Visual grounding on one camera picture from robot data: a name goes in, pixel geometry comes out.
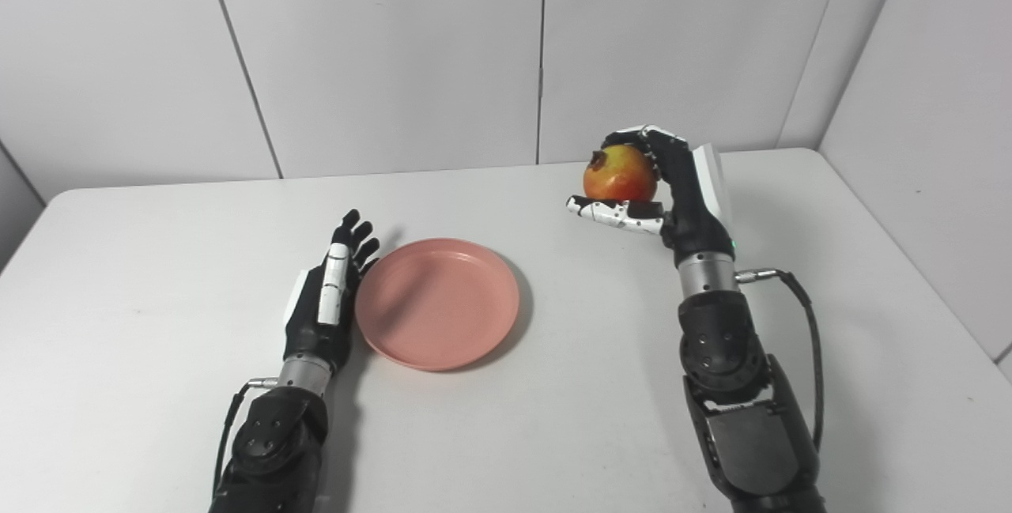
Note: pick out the red yellow pomegranate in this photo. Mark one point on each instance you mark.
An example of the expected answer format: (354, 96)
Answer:
(619, 173)

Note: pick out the pink round plate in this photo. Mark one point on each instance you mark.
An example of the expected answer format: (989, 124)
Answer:
(437, 303)

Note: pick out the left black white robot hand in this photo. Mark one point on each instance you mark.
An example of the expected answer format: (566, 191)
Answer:
(324, 307)

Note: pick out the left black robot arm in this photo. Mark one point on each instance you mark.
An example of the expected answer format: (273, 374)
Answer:
(273, 442)

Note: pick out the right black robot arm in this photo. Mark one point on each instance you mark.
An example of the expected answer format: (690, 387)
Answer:
(735, 402)

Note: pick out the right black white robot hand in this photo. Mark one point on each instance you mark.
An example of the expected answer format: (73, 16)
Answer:
(692, 197)

